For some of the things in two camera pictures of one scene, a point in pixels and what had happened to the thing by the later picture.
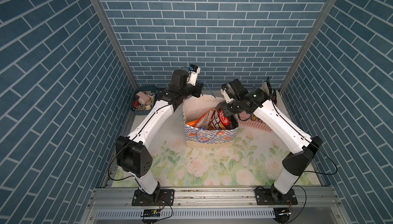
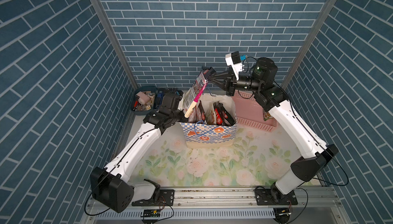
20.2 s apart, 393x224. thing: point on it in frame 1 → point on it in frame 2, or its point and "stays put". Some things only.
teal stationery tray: x=144 y=98 stays put
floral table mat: x=253 y=161 stays put
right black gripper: x=222 y=106 → x=230 y=83
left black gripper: x=196 y=89 → x=183 y=118
